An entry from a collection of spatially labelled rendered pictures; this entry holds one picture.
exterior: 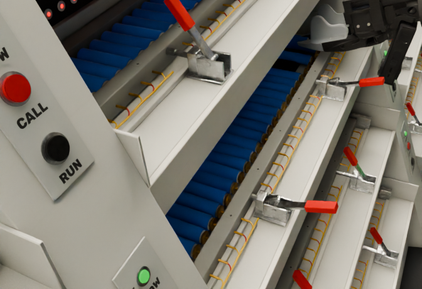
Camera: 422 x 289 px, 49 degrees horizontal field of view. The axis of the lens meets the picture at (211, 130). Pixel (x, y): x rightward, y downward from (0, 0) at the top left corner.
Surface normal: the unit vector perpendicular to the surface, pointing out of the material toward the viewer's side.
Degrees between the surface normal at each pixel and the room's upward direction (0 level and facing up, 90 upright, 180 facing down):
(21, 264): 90
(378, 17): 90
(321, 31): 90
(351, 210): 21
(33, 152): 90
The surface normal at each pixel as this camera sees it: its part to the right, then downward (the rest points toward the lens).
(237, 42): -0.07, -0.77
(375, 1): -0.42, 0.59
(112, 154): 0.81, -0.06
